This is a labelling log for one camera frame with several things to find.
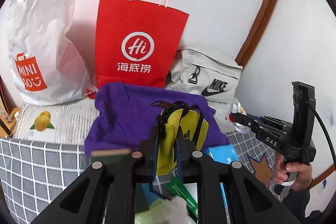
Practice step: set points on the grey checked blanket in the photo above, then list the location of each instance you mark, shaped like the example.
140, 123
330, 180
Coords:
33, 174

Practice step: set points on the white Miniso plastic bag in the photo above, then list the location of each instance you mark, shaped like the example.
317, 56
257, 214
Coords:
47, 68

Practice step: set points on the white cloth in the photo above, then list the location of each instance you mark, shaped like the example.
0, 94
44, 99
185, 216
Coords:
175, 210

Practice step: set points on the blue tissue pack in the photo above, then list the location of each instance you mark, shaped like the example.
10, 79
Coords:
154, 184

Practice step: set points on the green narrow sachet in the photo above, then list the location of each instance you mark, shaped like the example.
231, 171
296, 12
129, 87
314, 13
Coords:
176, 187

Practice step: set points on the wooden bed headboard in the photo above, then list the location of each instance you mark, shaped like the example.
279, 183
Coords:
9, 114

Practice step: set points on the yellow adidas mini bag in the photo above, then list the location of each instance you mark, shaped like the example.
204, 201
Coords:
180, 128

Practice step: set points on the purple towel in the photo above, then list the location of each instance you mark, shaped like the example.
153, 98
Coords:
128, 113

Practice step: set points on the brown wooden door frame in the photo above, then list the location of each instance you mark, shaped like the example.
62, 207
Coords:
256, 32

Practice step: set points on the green wet wipes pack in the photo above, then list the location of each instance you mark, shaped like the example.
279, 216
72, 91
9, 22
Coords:
153, 215

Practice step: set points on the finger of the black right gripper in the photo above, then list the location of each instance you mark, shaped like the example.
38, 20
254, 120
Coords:
273, 122
263, 132

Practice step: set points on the dark green tea tin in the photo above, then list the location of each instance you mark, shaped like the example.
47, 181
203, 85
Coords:
110, 155

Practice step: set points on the red Haidilao paper bag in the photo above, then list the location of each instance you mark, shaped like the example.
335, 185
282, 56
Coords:
136, 41

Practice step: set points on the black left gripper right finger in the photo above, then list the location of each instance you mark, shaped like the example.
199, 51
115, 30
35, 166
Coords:
229, 193

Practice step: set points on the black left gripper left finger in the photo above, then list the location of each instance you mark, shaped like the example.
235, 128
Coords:
104, 193

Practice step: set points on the beige Nike pouch bag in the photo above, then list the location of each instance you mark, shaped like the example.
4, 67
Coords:
206, 73

